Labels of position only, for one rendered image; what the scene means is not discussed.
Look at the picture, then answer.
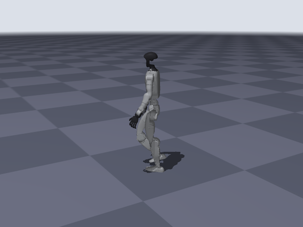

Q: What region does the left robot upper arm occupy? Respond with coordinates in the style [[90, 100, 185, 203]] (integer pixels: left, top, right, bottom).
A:
[[145, 73, 154, 100]]

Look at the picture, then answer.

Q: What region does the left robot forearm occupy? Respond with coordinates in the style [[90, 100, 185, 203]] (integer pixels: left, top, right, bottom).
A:
[[136, 93, 150, 116]]

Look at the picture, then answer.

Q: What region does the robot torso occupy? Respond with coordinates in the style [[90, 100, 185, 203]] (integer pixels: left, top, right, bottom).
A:
[[145, 69, 160, 115]]

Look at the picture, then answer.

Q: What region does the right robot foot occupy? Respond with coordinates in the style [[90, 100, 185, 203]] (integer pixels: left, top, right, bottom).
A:
[[149, 154, 167, 163]]

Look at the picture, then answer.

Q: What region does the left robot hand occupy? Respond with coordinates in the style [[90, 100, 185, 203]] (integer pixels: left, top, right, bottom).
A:
[[129, 113, 142, 129]]

